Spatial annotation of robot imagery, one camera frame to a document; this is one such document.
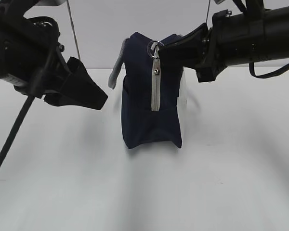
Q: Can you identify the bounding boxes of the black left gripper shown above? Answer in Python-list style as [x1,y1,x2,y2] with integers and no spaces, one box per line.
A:
[0,0,108,110]

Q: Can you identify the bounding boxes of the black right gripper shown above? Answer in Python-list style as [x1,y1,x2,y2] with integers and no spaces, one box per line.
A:
[158,23,227,83]

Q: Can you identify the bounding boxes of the navy blue lunch bag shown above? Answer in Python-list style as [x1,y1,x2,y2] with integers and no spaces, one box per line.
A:
[108,32,187,149]

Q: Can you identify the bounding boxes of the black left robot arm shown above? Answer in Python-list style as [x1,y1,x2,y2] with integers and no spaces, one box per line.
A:
[0,0,107,110]

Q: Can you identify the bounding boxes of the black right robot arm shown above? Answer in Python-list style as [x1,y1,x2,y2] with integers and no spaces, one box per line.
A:
[158,0,289,83]

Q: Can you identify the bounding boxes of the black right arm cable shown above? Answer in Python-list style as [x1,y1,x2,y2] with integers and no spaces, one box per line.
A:
[248,56,289,79]

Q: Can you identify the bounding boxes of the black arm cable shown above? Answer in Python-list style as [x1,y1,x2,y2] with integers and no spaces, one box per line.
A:
[0,19,61,186]
[248,56,289,79]

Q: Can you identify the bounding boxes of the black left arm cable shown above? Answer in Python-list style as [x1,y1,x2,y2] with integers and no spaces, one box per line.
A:
[0,19,61,186]

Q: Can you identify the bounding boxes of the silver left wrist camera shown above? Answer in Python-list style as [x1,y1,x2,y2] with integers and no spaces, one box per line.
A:
[36,0,66,6]

